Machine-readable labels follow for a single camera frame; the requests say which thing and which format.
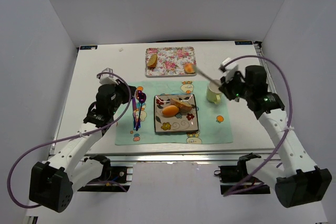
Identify iridescent purple knife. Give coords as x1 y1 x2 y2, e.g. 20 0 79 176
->
132 97 137 130

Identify square floral ceramic plate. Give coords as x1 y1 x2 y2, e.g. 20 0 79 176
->
154 93 199 134

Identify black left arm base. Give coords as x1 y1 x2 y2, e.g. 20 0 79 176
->
78 155 132 193

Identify floral serving tray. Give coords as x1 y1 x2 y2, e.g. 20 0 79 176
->
145 47 196 78

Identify metal tongs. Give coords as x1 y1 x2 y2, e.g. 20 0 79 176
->
193 65 221 87

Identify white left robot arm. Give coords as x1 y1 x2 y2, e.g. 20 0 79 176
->
29 79 136 212

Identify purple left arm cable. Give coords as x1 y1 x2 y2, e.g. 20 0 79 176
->
6 71 133 209

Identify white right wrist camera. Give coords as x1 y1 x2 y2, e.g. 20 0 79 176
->
219 58 238 83

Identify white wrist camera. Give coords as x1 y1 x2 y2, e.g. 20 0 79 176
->
219 58 238 83
97 68 117 85

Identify sliced bread piece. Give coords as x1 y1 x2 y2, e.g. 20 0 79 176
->
170 98 193 113

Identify mint green cartoon placemat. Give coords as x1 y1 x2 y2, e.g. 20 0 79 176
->
114 80 233 145

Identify iridescent purple spoon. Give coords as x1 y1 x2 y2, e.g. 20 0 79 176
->
135 90 146 131

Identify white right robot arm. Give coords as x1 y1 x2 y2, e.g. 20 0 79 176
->
219 66 332 208

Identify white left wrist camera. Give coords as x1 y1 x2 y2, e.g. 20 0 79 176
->
97 68 117 85

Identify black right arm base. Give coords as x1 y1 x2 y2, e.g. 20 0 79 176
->
214 153 270 196

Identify round bread bun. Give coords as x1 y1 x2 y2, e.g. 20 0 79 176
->
184 63 197 74

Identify orange glossy bread roll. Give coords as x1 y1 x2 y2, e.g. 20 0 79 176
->
162 105 179 118

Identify small bread slice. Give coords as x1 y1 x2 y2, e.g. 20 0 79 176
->
146 54 158 68

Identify pale yellow mug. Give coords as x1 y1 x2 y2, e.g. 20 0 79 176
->
206 80 222 104

